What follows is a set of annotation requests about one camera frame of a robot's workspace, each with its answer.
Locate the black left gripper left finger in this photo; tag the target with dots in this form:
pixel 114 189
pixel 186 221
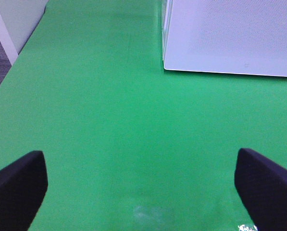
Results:
pixel 23 185

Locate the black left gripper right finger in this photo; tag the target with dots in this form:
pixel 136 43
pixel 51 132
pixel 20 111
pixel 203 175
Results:
pixel 262 187

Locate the white microwave door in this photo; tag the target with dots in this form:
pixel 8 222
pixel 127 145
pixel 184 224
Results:
pixel 228 36

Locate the white microwave oven body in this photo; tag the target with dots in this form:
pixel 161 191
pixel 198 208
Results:
pixel 166 14

